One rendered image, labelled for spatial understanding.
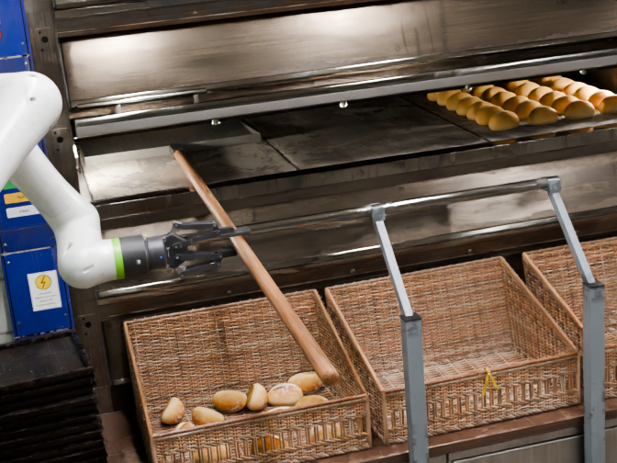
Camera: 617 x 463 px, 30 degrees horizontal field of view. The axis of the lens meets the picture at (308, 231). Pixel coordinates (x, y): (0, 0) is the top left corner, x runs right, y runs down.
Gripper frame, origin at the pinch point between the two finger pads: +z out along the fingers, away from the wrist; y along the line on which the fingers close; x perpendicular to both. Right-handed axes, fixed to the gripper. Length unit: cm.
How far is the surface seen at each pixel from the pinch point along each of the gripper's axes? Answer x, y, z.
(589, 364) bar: 5, 45, 85
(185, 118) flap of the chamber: -39.0, -21.7, -3.5
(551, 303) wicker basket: -33, 43, 93
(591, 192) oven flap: -54, 19, 117
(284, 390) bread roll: -34, 56, 15
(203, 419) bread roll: -27, 56, -9
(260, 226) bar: -16.4, 2.6, 9.0
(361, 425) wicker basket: -4, 55, 27
